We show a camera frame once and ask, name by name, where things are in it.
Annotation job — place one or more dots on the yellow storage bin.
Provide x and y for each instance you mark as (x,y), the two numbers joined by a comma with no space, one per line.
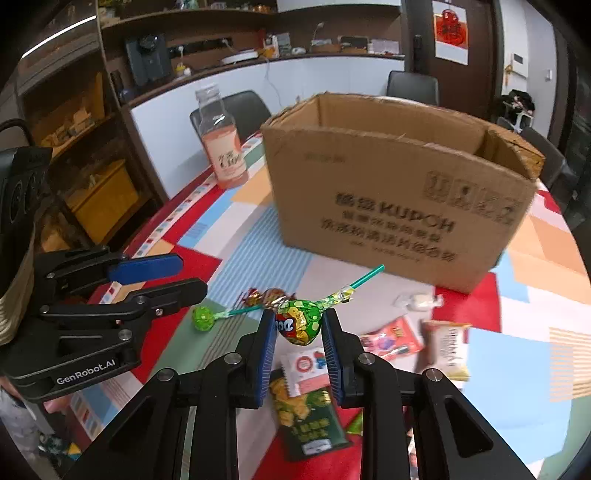
(104,203)

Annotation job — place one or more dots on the green snack packet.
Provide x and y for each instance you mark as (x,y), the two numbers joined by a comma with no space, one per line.
(304,424)

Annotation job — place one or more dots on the small yellow white bottle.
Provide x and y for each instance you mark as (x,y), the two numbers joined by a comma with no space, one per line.
(183,70)

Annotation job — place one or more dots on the dark clothes pile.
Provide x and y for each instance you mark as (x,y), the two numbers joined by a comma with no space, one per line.
(519,101)

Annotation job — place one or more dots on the red white wall poster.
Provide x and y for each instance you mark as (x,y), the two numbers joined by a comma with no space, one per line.
(450,41)

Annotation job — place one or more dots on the small green lollipop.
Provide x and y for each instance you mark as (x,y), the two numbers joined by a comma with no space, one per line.
(202,318)

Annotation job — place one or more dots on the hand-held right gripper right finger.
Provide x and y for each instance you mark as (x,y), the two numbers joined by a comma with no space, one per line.
(332,357)

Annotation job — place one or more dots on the dark brown door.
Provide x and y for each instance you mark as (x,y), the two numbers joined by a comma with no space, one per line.
(480,46)

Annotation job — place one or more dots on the pink snack packet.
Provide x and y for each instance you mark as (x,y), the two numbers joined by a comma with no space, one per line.
(392,341)

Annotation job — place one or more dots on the dark grey dining chair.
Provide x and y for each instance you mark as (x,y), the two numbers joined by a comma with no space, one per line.
(251,110)
(412,87)
(547,154)

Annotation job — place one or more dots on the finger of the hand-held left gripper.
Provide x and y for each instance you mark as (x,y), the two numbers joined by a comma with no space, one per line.
(147,267)
(175,293)

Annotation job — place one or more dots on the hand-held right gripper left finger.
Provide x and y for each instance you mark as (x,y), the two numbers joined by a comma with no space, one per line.
(265,353)

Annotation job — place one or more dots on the pink drink bottle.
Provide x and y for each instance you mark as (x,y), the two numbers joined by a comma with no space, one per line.
(224,152)

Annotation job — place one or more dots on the beige snack packet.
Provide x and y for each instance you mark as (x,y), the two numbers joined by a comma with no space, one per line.
(445,350)

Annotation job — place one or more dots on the gold brown candy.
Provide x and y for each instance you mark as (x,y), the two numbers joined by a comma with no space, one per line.
(272,294)

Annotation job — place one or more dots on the white intercom panel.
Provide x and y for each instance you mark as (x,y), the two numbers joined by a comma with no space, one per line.
(518,64)

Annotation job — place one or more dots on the colourful patchwork tablecloth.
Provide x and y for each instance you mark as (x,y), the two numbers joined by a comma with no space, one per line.
(258,240)

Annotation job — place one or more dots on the white round scale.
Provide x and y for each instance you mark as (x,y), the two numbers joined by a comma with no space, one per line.
(238,56)

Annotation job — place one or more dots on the white red snack packet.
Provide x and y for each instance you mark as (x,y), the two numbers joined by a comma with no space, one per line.
(302,364)

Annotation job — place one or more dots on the large green lollipop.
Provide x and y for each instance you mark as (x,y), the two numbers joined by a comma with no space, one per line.
(300,323)

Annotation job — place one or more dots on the black countertop appliance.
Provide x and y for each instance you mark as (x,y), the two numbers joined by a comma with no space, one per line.
(147,60)

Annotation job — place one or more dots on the small white candy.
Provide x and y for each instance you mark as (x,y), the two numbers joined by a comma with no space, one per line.
(418,302)

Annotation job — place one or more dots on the cardboard box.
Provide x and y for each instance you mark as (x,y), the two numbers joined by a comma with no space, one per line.
(392,207)

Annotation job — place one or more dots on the white sideboard cabinet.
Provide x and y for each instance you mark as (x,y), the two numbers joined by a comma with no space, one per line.
(323,78)

